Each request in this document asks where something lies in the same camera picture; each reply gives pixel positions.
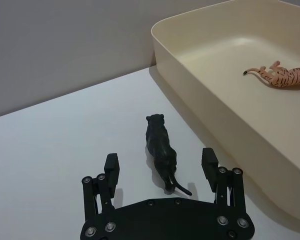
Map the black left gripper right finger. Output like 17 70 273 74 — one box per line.
201 147 246 213

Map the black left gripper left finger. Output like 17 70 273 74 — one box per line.
81 153 121 223

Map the black panther toy figure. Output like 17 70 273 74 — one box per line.
145 113 193 196

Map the cream plastic bin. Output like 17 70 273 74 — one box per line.
150 0 300 225

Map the orange striped tiger toy figure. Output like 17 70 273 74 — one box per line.
242 55 300 93

